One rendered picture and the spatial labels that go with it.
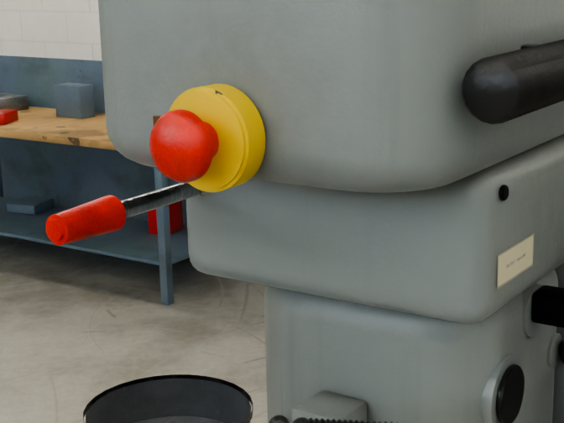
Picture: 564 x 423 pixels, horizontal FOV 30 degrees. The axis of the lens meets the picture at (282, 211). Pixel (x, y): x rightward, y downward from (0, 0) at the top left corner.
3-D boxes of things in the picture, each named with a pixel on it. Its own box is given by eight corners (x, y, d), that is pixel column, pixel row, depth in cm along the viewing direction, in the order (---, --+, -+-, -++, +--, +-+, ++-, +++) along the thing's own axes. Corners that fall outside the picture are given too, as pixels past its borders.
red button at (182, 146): (199, 190, 56) (195, 115, 55) (143, 181, 58) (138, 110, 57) (236, 178, 59) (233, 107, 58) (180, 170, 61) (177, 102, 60)
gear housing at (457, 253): (486, 336, 65) (490, 176, 62) (180, 275, 78) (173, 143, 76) (644, 217, 91) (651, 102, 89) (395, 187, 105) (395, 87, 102)
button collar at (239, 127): (248, 198, 58) (244, 90, 57) (165, 187, 61) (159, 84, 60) (268, 191, 60) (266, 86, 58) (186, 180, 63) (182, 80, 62)
